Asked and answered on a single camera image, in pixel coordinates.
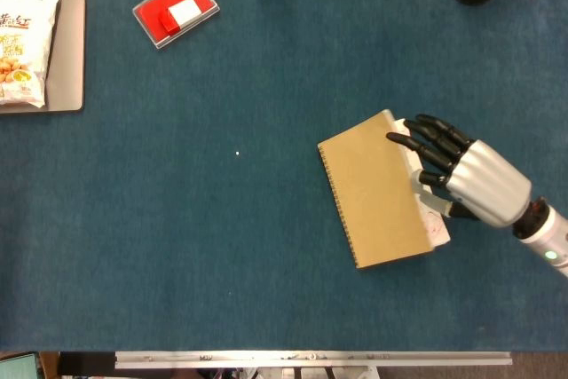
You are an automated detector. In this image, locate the white snack bag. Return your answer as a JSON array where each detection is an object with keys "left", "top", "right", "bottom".
[{"left": 0, "top": 0, "right": 61, "bottom": 109}]

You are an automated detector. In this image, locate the red ink pad tray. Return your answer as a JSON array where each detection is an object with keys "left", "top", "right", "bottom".
[{"left": 131, "top": 0, "right": 221, "bottom": 51}]

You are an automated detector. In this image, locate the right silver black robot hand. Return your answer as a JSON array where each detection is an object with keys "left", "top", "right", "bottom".
[{"left": 385, "top": 114, "right": 533, "bottom": 228}]

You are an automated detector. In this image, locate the red white stamp block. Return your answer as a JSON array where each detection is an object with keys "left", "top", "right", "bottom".
[{"left": 158, "top": 0, "right": 201, "bottom": 37}]

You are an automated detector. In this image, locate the kraft cover spiral notebook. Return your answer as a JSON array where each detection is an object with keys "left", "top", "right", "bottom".
[{"left": 316, "top": 108, "right": 452, "bottom": 270}]

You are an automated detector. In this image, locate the teal screen device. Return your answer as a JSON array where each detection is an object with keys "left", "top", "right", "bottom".
[{"left": 0, "top": 351, "right": 41, "bottom": 379}]

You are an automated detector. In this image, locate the aluminium table edge rail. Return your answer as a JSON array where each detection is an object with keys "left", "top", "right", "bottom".
[{"left": 114, "top": 351, "right": 513, "bottom": 370}]

